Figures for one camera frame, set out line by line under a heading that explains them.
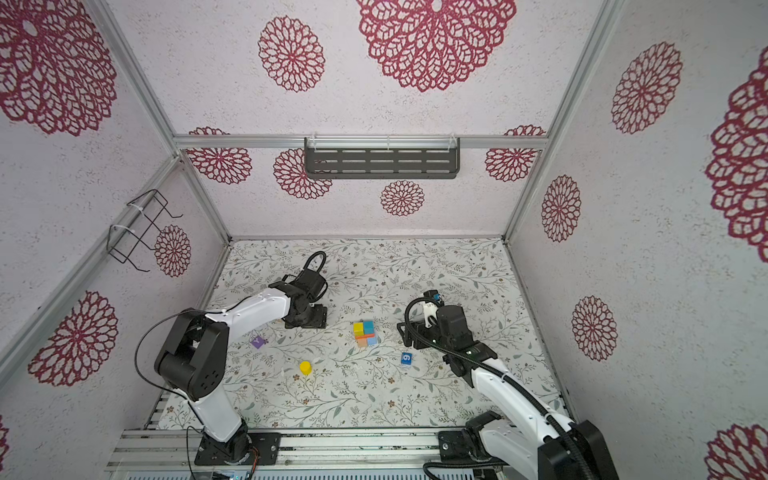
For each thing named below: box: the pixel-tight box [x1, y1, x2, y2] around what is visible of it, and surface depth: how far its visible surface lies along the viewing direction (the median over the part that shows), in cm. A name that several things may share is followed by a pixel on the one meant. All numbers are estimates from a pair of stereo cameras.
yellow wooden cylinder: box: [299, 361, 313, 376], surface depth 87 cm
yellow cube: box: [353, 322, 365, 337], surface depth 92 cm
